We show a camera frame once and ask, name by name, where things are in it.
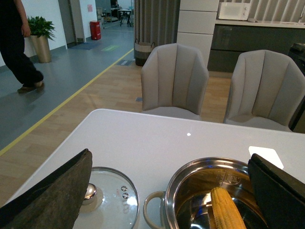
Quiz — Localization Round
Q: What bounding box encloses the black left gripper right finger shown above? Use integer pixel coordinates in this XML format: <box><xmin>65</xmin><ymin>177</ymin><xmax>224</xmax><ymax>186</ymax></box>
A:
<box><xmin>248</xmin><ymin>154</ymin><xmax>305</xmax><ymax>229</ymax></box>

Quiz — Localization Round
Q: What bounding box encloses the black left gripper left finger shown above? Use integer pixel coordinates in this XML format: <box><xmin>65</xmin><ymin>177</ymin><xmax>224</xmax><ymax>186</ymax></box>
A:
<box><xmin>0</xmin><ymin>149</ymin><xmax>92</xmax><ymax>229</ymax></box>

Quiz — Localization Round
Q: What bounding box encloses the yellow corn cob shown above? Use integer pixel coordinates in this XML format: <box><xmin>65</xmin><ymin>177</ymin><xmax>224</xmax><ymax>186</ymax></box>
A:
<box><xmin>211</xmin><ymin>187</ymin><xmax>246</xmax><ymax>229</ymax></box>

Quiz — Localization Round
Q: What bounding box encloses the glass pot lid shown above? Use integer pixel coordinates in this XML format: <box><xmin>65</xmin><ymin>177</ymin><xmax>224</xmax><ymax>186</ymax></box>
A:
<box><xmin>73</xmin><ymin>167</ymin><xmax>139</xmax><ymax>229</ymax></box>

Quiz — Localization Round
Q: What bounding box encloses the white electric cooking pot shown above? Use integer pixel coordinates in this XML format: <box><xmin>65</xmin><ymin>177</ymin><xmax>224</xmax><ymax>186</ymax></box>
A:
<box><xmin>143</xmin><ymin>157</ymin><xmax>268</xmax><ymax>229</ymax></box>

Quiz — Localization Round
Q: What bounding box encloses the right beige upholstered chair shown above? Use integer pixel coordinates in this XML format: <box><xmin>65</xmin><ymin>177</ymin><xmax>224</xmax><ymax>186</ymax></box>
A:
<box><xmin>224</xmin><ymin>50</ymin><xmax>305</xmax><ymax>132</ymax></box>

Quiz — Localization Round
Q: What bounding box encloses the beige upholstered chair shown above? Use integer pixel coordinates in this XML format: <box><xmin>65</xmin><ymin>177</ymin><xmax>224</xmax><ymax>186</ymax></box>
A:
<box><xmin>224</xmin><ymin>50</ymin><xmax>305</xmax><ymax>132</ymax></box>
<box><xmin>141</xmin><ymin>43</ymin><xmax>209</xmax><ymax>121</ymax></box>

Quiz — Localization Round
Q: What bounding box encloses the black cabinet at right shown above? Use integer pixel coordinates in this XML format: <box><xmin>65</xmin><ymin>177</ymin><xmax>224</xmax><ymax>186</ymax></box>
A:
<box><xmin>288</xmin><ymin>43</ymin><xmax>305</xmax><ymax>134</ymax></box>

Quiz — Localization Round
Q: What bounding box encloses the left beige upholstered chair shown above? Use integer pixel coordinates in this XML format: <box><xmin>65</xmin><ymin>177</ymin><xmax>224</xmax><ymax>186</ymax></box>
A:
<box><xmin>141</xmin><ymin>43</ymin><xmax>209</xmax><ymax>121</ymax></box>

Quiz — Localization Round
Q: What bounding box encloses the dark kitchen counter cabinet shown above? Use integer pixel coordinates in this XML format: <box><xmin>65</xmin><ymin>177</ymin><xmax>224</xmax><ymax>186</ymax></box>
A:
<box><xmin>208</xmin><ymin>24</ymin><xmax>305</xmax><ymax>73</ymax></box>

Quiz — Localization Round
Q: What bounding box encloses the potted green plant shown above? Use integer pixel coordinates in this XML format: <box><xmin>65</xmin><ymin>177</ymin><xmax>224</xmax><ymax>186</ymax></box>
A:
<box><xmin>28</xmin><ymin>16</ymin><xmax>55</xmax><ymax>63</ymax></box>

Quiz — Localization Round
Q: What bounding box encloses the woven laundry basket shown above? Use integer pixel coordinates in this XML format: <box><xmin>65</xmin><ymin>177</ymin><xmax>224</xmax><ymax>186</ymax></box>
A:
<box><xmin>134</xmin><ymin>39</ymin><xmax>155</xmax><ymax>66</ymax></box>

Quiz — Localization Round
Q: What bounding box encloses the person in dark clothes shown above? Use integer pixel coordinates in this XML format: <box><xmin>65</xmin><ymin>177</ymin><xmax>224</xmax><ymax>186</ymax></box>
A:
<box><xmin>0</xmin><ymin>0</ymin><xmax>44</xmax><ymax>94</ymax></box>

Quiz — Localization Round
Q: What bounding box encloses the red bin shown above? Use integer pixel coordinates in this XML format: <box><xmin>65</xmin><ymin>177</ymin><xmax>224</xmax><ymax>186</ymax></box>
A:
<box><xmin>90</xmin><ymin>21</ymin><xmax>101</xmax><ymax>40</ymax></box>

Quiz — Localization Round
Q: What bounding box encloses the white microwave oven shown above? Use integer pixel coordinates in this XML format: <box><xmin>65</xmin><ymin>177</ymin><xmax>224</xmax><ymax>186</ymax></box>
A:
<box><xmin>218</xmin><ymin>2</ymin><xmax>251</xmax><ymax>21</ymax></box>

